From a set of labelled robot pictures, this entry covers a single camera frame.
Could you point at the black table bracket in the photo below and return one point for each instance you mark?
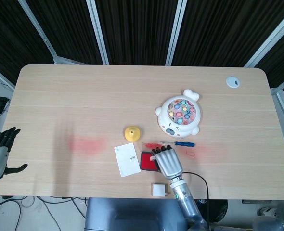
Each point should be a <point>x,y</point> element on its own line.
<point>249,201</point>

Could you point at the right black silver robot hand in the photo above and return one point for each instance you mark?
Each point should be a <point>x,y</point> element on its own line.
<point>168,163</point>

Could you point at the red ink pad clear lid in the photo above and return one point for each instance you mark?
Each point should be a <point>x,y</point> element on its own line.
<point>146,163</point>

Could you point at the silver partition post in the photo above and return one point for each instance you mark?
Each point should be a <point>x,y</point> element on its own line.
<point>269,41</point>
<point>98,31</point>
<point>37,31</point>
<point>174,31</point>

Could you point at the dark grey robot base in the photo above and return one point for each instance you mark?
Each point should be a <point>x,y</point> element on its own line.
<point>132,214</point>

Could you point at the white sneaker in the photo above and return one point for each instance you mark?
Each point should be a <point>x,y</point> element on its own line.
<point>267,211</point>

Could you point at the yellow pear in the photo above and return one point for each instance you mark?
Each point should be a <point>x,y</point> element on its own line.
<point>132,134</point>

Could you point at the white paper card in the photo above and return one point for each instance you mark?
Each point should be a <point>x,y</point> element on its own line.
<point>127,161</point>

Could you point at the white charger plug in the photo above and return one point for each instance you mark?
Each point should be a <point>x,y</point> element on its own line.
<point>159,190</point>

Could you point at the white seal fishing toy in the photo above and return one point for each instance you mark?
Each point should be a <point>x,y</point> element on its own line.
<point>178,120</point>

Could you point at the black trash bin bag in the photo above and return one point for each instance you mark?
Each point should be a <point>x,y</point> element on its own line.
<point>217,209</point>

